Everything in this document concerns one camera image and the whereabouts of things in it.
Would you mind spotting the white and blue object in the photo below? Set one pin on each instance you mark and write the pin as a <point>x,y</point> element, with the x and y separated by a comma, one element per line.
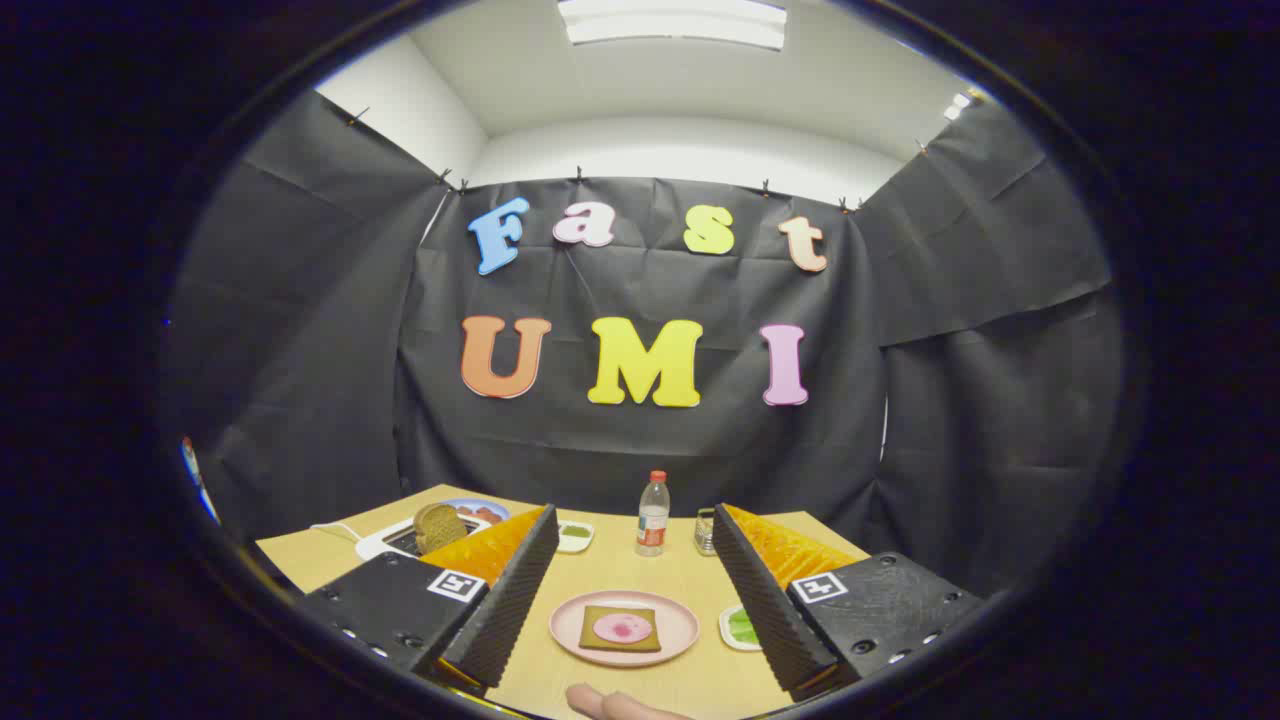
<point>197,475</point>

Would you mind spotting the brown toasted bread slice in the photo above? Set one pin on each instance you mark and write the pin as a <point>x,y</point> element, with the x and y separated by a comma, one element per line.
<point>438,528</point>

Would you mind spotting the white toaster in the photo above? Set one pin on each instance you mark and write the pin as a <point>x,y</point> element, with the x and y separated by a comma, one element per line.
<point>385,543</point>

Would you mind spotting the brown bread slice with ham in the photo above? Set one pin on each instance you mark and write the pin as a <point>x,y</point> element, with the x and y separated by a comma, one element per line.
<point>590,640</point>

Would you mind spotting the white divided tray with grains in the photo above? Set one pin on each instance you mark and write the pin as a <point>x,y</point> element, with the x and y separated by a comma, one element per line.
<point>575,537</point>

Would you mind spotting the cooked meat pieces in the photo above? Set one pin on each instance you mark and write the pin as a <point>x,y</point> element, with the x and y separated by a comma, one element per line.
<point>480,514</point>

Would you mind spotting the pink plate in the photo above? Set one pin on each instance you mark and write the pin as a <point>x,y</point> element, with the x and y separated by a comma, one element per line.
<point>570,630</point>

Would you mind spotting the pink ham slice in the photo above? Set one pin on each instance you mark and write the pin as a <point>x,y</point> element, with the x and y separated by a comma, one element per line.
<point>622,628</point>

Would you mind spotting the small ceiling light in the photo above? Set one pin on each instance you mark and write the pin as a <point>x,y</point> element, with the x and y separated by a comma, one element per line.
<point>958,105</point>

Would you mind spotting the blue plate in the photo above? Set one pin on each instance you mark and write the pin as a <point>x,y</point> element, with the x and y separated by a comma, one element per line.
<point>497,510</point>

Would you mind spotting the clear bottle with red cap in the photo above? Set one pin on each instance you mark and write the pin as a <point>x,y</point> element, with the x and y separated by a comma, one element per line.
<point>652,520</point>

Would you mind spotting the green lettuce leaf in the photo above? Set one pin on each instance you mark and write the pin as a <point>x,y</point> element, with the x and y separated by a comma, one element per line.
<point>742,628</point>

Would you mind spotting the black backdrop cloth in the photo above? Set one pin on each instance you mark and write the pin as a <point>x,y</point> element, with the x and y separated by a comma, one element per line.
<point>620,440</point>

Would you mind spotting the large ceiling light panel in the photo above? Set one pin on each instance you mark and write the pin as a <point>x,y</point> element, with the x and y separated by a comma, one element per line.
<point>675,22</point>

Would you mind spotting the small white dish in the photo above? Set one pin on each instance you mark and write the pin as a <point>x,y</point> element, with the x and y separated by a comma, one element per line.
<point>724,625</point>

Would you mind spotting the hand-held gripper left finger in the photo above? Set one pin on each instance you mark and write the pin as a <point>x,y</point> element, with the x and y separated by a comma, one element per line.
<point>510,600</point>

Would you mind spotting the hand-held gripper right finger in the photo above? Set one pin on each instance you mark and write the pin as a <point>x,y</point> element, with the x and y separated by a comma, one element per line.
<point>765,610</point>

